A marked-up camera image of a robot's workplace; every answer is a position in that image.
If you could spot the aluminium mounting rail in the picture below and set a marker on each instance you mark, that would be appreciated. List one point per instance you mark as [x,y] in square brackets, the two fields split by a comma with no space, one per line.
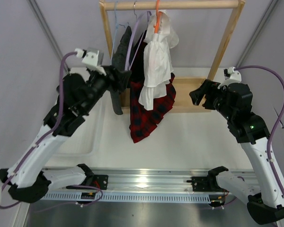
[149,180]

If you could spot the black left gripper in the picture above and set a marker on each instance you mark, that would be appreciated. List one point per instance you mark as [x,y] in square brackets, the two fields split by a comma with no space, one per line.
[121,77]

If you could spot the aluminium frame post right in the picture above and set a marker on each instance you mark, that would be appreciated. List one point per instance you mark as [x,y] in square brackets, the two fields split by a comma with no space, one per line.
[273,4]

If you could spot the light blue hanger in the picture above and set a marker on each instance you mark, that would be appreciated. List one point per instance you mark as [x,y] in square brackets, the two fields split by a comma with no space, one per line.
[117,25]

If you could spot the dark grey dotted garment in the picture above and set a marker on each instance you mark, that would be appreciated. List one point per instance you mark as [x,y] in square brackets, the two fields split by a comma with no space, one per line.
[118,61]

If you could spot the orange hanger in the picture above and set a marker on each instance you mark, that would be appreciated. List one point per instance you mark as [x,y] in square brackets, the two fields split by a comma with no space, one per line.
[158,14]

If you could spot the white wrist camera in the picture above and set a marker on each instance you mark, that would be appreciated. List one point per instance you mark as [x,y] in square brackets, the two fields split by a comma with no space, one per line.
[231,76]
[92,58]

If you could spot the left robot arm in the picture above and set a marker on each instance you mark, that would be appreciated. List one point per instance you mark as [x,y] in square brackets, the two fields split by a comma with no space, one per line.
[28,181]

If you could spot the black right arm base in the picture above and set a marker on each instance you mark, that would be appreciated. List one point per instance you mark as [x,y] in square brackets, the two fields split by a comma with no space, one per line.
[202,184]

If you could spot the aluminium frame post left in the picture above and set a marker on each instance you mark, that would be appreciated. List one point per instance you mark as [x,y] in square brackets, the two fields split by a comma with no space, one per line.
[34,6]

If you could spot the red black plaid garment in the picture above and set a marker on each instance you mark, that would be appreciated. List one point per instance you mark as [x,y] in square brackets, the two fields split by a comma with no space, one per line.
[144,122]

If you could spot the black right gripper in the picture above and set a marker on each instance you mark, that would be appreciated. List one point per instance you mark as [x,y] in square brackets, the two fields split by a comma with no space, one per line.
[210,88]

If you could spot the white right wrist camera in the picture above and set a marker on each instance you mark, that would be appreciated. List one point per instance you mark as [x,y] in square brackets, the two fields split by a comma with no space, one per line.
[231,76]

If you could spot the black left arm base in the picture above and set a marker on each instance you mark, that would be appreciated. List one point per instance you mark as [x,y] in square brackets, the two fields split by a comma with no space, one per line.
[96,181]

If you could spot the aluminium frame post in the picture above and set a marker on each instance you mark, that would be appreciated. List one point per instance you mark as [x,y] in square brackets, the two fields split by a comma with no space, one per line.
[273,4]
[34,6]

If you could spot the slotted cable duct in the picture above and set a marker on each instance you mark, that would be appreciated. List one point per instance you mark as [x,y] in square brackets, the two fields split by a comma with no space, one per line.
[129,197]

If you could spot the purple hanger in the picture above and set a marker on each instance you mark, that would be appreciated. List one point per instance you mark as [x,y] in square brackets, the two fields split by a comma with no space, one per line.
[129,64]

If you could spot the white pleated skirt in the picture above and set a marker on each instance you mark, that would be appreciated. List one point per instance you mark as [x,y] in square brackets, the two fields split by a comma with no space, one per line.
[157,60]

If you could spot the wooden clothes rack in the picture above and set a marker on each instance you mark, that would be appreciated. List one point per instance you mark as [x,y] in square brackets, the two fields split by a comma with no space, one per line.
[183,102]

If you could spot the white plastic basket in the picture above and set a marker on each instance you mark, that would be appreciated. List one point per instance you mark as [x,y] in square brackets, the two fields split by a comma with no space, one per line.
[86,138]

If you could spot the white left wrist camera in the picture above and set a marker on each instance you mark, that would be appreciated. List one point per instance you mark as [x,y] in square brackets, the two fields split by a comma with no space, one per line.
[92,58]

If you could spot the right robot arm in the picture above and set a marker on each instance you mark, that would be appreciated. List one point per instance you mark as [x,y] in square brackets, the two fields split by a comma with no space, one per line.
[266,204]

